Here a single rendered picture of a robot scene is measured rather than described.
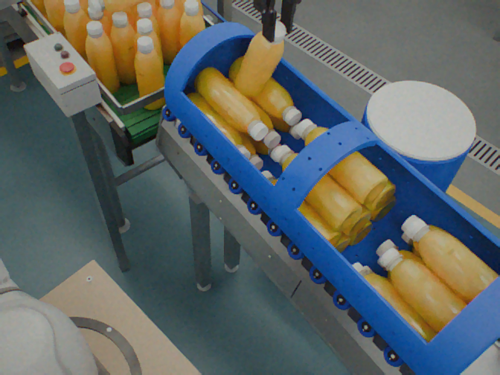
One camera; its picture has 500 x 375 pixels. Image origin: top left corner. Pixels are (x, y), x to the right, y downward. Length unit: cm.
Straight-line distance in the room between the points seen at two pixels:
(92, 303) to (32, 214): 146
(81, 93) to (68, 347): 75
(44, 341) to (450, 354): 62
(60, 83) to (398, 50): 236
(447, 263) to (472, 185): 179
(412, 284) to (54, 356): 60
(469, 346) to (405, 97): 75
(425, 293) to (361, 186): 23
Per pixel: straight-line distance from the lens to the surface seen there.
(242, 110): 119
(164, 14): 160
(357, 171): 105
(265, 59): 112
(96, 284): 113
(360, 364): 123
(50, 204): 255
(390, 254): 103
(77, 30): 163
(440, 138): 140
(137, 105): 149
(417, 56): 335
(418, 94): 150
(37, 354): 81
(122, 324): 109
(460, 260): 100
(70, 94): 140
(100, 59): 154
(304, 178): 103
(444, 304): 100
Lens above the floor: 200
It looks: 53 degrees down
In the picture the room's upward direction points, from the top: 4 degrees clockwise
